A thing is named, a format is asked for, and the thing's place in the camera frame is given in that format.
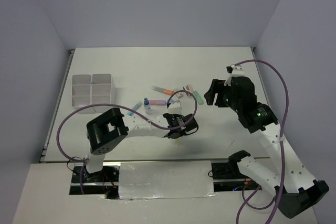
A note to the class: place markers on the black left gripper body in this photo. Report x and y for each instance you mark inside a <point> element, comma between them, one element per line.
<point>181,135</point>

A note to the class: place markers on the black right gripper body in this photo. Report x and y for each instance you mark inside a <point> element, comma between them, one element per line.
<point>225,98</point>

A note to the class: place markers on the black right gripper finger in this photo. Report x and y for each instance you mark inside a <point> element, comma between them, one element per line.
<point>211,97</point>
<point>217,87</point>

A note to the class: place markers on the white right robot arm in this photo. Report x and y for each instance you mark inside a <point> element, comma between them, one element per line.
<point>295,187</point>

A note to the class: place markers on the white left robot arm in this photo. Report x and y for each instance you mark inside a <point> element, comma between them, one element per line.
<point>109,129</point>

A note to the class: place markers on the green transparent case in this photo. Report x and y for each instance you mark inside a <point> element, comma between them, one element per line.
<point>198,97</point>

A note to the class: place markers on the pink mini stapler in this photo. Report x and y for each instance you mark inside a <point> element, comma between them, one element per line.
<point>188,88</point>

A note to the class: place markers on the staples box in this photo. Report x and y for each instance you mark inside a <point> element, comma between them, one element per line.
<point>179,93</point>

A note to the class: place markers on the purple pink case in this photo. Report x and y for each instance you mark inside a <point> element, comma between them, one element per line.
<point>158,102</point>

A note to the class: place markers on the orange capped marker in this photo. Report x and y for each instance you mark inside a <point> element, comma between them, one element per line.
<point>162,90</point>

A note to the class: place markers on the small blue-capped bottle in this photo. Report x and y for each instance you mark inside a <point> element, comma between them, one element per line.
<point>147,106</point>

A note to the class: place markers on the blue highlighter marker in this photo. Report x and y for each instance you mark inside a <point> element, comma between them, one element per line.
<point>134,108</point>

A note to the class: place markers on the silver tape panel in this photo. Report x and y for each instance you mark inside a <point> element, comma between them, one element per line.
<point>165,180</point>

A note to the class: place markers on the white compartment organizer box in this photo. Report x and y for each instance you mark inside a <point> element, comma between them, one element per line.
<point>87,89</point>

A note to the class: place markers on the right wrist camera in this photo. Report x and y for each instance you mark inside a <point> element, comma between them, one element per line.
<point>234,71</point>

